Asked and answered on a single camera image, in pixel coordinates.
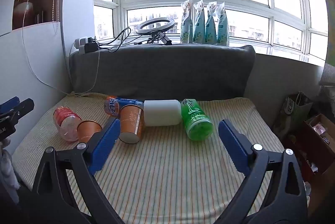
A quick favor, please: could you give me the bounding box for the white cable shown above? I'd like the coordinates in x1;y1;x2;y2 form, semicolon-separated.
22;0;101;98

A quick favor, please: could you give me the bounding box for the white power strip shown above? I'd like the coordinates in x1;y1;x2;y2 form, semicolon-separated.
74;37;93;54

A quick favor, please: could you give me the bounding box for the orange paper cup centre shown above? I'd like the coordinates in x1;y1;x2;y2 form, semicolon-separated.
119;105;144;144

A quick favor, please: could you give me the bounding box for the green paper shopping bag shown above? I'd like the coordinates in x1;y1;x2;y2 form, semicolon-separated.
273;91;313;139

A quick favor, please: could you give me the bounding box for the black power adapter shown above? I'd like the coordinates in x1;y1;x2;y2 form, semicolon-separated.
84;42;99;54

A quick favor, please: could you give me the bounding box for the brown cardboard box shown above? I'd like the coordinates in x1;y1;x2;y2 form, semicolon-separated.
302;114;334;174

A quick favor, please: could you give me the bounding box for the green tea plastic cup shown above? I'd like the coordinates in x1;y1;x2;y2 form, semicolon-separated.
180;99;214;141

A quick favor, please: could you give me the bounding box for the red clear plastic cup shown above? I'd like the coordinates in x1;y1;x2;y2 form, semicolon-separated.
53;106;82;142

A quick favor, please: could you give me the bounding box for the black cable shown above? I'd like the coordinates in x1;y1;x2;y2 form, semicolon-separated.
97;27;147;54

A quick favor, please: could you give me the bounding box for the orange paper cup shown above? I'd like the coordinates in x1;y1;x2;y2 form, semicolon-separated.
119;105;144;144
77;120;102;143

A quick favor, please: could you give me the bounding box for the orange paper cup left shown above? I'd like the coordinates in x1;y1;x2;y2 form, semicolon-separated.
77;120;102;143

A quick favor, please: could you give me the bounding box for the blue orange Arctic Ocean cup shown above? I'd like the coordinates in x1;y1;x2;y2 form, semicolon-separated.
104;96;144;118

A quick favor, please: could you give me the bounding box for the white plastic cup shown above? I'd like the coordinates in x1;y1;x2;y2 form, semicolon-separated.
144;99;182;127

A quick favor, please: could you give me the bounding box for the striped cushion cover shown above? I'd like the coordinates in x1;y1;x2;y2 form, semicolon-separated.
12;93;284;223

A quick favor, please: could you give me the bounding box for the ring light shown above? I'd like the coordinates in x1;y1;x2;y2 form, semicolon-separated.
135;17;175;46

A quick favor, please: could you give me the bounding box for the grey sofa backrest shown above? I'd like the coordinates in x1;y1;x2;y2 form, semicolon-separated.
69;44;256;101

